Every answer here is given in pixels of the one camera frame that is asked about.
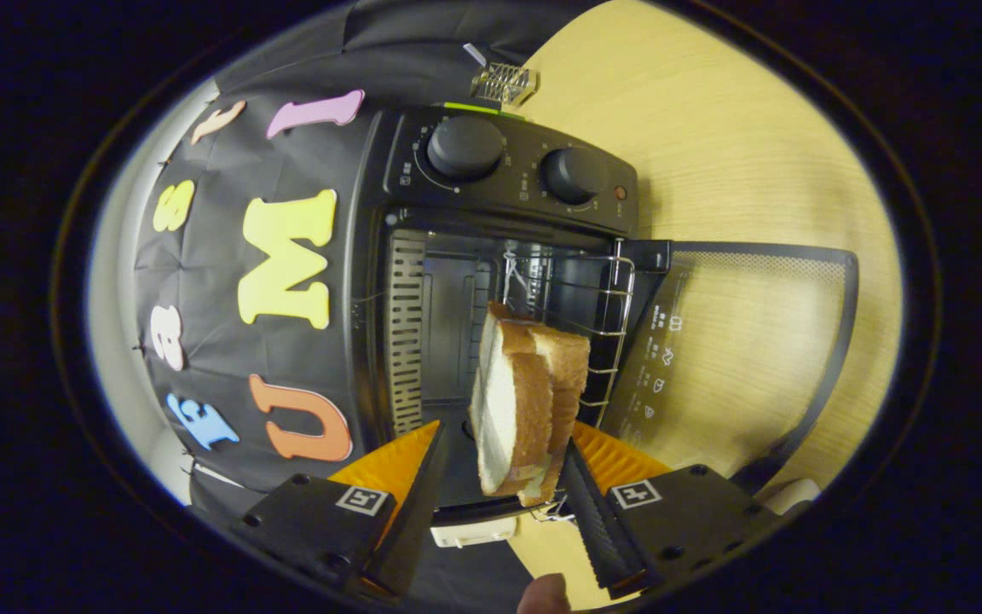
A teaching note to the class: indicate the black toaster oven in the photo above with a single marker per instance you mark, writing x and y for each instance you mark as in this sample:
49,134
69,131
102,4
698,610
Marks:
491,149

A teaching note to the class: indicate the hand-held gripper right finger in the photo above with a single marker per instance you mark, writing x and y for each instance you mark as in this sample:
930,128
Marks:
597,520

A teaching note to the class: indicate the white bread sandwich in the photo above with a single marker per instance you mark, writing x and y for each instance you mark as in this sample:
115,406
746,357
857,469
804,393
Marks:
512,401

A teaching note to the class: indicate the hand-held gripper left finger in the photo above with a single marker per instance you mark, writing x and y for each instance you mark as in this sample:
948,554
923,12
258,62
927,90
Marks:
414,520

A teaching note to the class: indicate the metal spoon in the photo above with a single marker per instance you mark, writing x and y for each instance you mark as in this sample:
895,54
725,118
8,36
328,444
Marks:
476,54

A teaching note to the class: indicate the white rectangular plate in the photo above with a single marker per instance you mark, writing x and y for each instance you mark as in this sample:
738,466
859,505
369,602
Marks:
794,495

